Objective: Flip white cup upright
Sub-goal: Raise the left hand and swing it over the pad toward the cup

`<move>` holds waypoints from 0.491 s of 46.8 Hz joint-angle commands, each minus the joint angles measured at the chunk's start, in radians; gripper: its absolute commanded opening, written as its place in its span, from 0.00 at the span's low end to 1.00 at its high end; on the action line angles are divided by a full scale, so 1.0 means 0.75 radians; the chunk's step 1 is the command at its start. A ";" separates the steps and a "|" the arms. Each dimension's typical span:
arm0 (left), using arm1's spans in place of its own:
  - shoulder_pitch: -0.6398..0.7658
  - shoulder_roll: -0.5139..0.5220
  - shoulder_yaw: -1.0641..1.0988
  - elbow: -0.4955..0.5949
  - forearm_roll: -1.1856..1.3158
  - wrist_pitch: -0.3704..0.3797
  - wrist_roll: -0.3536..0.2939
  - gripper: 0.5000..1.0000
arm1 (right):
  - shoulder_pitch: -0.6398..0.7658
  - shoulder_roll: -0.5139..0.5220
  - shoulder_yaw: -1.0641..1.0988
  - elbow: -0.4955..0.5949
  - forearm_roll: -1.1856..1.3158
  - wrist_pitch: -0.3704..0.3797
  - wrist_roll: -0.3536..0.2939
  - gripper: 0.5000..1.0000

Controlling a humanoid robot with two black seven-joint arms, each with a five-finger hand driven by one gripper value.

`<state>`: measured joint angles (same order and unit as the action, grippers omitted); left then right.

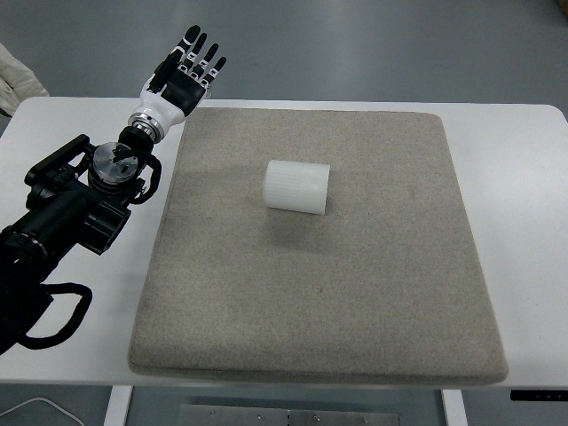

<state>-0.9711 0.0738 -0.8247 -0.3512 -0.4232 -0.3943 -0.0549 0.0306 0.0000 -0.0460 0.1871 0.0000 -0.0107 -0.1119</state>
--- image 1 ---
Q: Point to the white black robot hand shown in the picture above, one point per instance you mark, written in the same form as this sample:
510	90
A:
171	95

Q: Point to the white cup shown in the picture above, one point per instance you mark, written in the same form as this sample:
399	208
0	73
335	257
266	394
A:
296	186

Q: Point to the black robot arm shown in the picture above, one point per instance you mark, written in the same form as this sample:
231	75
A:
81	195

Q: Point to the cream fabric object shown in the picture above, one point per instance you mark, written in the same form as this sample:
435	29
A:
18	83

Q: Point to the beige fabric mat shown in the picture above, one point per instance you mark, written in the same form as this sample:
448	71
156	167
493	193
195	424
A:
385	288

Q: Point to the left white table leg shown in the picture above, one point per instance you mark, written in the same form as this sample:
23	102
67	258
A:
118	406

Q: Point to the white table leg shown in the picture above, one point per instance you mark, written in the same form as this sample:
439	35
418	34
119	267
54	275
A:
118	406
454	408

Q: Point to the right white table leg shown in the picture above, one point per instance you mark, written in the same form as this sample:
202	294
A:
454	408

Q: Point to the black desk control panel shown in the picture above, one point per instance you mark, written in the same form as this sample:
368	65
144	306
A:
539	395

